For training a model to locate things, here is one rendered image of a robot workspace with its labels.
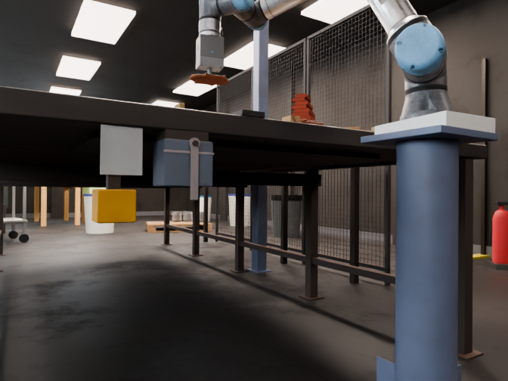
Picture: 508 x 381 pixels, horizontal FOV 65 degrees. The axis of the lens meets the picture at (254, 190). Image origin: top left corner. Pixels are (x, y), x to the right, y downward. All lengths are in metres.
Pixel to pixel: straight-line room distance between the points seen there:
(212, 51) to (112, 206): 0.69
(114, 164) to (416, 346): 0.95
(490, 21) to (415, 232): 4.46
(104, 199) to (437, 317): 0.93
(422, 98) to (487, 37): 4.22
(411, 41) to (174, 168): 0.68
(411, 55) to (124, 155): 0.76
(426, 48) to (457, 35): 4.53
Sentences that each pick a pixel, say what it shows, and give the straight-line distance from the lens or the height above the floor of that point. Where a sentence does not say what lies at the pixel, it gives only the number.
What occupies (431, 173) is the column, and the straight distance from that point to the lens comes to 1.20.
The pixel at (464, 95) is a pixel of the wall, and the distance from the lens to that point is 5.41.
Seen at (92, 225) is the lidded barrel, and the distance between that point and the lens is 6.97.
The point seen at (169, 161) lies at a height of 0.77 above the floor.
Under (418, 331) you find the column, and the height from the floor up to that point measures 0.31.
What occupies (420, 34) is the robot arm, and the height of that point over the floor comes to 1.10.
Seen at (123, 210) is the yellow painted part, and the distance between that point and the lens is 0.99.
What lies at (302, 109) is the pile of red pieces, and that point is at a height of 1.20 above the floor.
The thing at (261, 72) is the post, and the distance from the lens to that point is 3.62.
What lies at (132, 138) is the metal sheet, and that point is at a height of 0.83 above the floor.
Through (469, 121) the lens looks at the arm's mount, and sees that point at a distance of 1.22.
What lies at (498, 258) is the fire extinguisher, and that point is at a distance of 4.41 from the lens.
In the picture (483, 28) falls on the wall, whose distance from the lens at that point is 5.51.
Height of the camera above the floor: 0.70
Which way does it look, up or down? level
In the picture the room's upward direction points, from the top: 1 degrees clockwise
